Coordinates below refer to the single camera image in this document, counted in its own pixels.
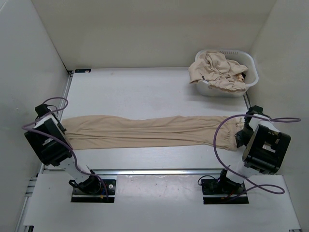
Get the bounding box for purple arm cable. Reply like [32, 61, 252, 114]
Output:
[214, 115, 302, 195]
[22, 96, 111, 203]

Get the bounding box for beige trousers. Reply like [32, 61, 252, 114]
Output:
[61, 115, 244, 150]

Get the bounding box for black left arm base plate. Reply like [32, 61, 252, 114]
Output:
[69, 176, 116, 203]

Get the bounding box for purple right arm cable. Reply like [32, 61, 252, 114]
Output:
[214, 115, 302, 195]

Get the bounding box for aluminium right table rail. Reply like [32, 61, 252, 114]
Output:
[243, 92, 252, 111]

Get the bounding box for aluminium front table rail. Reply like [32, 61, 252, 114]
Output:
[36, 169, 242, 177]

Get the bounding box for aluminium left table rail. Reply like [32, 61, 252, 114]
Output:
[56, 71, 74, 120]

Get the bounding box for beige clothes in basket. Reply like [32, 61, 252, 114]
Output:
[188, 50, 248, 92]

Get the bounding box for white front cover board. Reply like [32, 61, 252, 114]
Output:
[24, 172, 300, 232]

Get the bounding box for white laundry basket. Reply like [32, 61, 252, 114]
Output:
[188, 49, 259, 98]

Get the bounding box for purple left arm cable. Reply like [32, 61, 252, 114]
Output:
[22, 96, 111, 203]

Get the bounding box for black corner label sticker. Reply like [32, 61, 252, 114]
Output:
[74, 69, 91, 73]

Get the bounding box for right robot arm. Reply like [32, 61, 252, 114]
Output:
[217, 105, 291, 194]

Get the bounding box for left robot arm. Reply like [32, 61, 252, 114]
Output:
[23, 103, 106, 195]

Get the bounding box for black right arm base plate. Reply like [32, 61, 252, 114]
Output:
[199, 179, 249, 205]

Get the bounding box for aluminium table rail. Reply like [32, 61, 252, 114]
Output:
[56, 71, 74, 120]
[36, 169, 242, 177]
[243, 92, 252, 111]

